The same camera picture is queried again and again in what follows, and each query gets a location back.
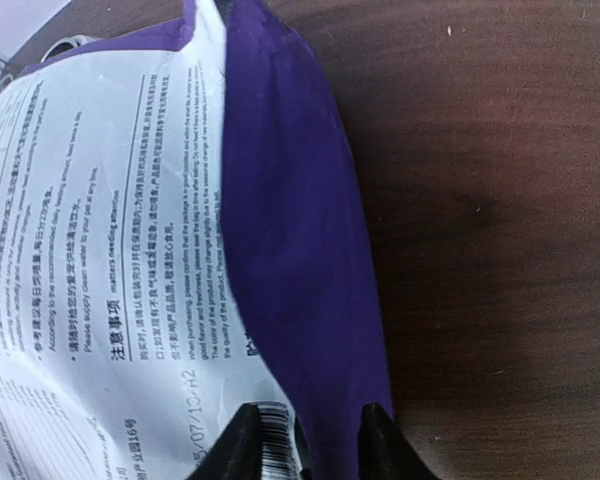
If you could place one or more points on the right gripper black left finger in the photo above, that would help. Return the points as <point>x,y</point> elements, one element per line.
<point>237,453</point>

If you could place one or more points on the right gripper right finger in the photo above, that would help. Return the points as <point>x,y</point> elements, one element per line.
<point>385,452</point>

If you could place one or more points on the purple puppy food bag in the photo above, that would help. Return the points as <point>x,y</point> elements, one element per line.
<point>181,233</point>

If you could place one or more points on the left steel feeder bowl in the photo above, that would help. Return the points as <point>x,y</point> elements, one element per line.
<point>66,44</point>

